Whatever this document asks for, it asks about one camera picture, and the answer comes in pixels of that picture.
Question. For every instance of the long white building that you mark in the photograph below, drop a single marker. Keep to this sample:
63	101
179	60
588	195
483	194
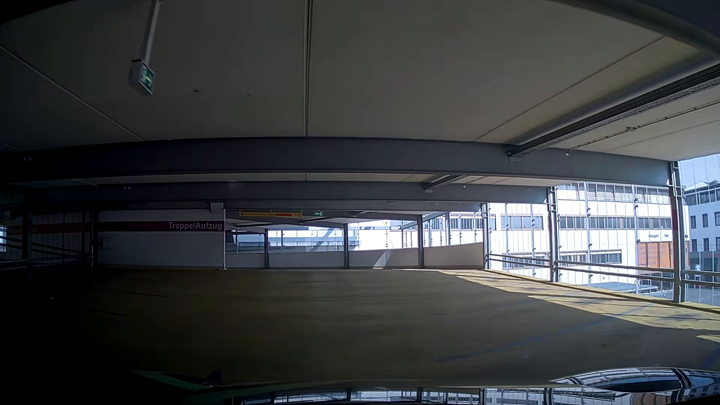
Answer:
371	239

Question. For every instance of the yellow and red hanging bar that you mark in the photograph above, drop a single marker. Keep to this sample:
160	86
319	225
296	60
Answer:
270	214

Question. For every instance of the car's own bonnet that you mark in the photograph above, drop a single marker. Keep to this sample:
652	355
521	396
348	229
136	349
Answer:
394	395

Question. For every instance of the white office building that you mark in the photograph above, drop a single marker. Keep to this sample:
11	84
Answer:
607	236

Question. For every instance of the hanging green exit sign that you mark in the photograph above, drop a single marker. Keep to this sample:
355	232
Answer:
142	77

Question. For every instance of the row of steel columns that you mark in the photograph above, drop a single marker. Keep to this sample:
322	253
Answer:
678	225

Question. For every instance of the grey building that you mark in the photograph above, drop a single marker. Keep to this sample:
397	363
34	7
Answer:
710	236

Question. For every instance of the low white parapet wall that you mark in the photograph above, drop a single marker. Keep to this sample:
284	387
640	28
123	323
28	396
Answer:
453	256

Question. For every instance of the white wall with red stripe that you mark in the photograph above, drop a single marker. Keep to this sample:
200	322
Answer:
163	250

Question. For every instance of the grey steel guard rail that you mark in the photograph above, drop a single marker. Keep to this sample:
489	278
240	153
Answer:
614	266

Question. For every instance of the dark steel guard rail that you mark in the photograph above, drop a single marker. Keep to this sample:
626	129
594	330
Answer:
56	248

